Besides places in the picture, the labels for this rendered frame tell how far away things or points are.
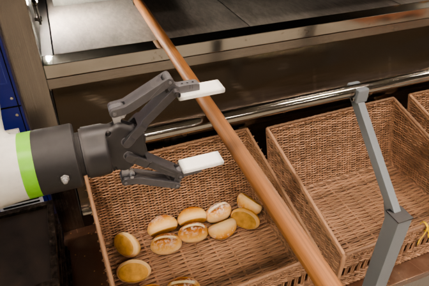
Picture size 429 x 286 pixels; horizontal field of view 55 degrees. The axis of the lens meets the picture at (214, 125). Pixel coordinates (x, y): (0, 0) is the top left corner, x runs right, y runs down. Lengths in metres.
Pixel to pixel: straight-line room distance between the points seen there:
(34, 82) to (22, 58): 0.07
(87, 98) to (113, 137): 0.63
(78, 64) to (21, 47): 0.14
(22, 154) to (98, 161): 0.09
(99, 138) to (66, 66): 0.59
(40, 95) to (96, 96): 0.15
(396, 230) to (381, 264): 0.13
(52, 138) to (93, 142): 0.05
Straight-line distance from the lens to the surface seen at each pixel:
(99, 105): 1.23
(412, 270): 1.46
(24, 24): 1.11
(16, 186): 0.59
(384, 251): 1.12
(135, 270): 1.28
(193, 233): 1.35
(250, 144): 1.41
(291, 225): 0.62
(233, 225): 1.37
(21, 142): 0.59
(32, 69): 1.16
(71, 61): 1.15
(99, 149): 0.58
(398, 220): 1.04
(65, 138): 0.58
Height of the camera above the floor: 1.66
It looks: 35 degrees down
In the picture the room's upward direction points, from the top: straight up
